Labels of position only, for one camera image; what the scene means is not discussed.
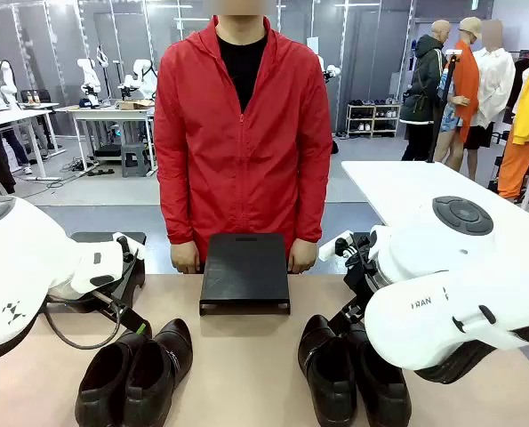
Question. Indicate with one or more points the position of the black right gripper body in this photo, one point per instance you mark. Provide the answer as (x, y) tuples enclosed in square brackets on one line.
[(362, 280)]

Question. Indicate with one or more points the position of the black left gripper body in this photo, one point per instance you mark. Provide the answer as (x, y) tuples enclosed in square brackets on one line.
[(106, 302)]

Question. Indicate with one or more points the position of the person's right forearm red sleeve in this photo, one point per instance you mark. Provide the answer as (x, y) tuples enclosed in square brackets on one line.
[(177, 209)]

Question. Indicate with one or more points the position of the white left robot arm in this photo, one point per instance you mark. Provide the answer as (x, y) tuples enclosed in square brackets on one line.
[(19, 249)]

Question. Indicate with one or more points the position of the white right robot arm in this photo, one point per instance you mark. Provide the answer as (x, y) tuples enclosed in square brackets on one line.
[(424, 262)]

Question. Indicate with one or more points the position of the person's left forearm red sleeve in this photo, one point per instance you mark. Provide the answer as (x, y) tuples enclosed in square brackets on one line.
[(309, 209)]

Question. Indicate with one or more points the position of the black shoe stand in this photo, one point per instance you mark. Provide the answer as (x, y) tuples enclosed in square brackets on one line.
[(244, 271), (135, 284)]

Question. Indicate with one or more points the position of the person in red jacket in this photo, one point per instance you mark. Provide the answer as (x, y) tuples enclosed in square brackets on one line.
[(242, 147)]

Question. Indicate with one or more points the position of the person's left hand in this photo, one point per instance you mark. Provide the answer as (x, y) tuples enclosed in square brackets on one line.
[(302, 257)]

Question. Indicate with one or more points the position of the person's right hand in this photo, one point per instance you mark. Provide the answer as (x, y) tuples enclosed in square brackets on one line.
[(185, 258)]

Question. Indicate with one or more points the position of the white side table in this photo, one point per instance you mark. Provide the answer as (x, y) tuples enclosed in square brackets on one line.
[(393, 187)]

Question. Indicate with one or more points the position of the white power strip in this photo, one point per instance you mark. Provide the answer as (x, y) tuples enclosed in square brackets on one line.
[(44, 179)]

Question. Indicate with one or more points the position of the grey plastic stool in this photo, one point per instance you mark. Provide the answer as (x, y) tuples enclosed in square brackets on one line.
[(135, 160)]

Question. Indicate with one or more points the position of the white shoe rack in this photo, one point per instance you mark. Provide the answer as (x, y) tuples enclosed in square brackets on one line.
[(373, 120)]

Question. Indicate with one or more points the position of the black tripod with phone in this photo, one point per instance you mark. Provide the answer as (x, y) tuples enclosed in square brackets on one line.
[(442, 111)]

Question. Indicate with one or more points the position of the white background desk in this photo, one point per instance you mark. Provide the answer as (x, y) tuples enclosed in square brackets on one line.
[(10, 118), (108, 111)]

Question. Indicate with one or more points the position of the cardboard box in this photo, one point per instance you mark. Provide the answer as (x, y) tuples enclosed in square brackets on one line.
[(133, 105)]

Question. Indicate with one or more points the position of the mannequin in orange garment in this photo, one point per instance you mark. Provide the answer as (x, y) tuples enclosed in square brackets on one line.
[(464, 89)]

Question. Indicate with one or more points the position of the mannequin in yellow top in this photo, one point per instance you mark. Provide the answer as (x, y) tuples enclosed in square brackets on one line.
[(528, 115)]

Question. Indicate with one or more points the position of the mannequin in white shirt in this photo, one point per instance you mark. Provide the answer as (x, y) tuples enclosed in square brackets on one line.
[(495, 80)]

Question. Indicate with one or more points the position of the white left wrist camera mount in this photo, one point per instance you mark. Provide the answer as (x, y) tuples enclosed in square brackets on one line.
[(99, 262)]

